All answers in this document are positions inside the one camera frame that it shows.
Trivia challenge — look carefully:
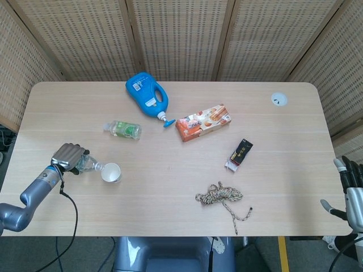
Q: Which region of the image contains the white round cable grommet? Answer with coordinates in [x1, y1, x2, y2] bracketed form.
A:
[271, 92, 288, 107]

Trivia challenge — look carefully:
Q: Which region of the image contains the transparent plastic water bottle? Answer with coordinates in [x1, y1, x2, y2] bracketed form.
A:
[75, 154, 105, 173]

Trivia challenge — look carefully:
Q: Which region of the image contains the small clear green-label bottle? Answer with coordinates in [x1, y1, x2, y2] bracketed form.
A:
[103, 120, 142, 141]

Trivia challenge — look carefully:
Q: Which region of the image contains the blue detergent pump jug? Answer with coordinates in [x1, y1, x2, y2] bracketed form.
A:
[125, 71, 177, 129]

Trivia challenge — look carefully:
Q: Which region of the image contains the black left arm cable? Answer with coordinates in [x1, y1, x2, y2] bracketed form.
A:
[53, 165, 79, 272]

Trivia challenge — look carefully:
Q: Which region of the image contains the small black snack packet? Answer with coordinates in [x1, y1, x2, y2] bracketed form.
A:
[225, 138, 254, 173]

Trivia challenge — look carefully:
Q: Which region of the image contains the small white paper cup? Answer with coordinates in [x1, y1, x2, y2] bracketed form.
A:
[101, 162, 123, 184]

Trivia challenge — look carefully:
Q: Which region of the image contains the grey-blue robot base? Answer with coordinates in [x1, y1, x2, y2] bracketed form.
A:
[113, 236, 236, 272]

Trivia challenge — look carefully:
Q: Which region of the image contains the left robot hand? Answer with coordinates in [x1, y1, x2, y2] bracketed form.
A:
[50, 143, 91, 176]

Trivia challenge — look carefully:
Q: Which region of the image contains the orange biscuit box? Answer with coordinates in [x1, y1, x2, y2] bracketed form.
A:
[175, 104, 231, 142]

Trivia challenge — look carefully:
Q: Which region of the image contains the woven folding screen panel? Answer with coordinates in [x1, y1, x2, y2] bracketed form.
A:
[286, 0, 363, 137]
[126, 0, 235, 82]
[0, 0, 65, 134]
[217, 0, 348, 82]
[8, 0, 142, 82]
[331, 121, 363, 165]

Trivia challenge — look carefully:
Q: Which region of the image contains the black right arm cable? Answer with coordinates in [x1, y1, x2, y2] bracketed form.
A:
[328, 236, 363, 272]

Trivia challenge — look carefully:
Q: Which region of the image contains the coiled speckled rope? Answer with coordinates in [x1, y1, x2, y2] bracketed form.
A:
[195, 181, 253, 235]

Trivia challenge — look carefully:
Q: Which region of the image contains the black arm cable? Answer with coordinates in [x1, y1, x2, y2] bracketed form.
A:
[53, 165, 79, 272]
[328, 236, 363, 272]

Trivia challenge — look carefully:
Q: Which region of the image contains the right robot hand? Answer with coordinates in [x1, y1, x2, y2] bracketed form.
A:
[320, 155, 363, 233]

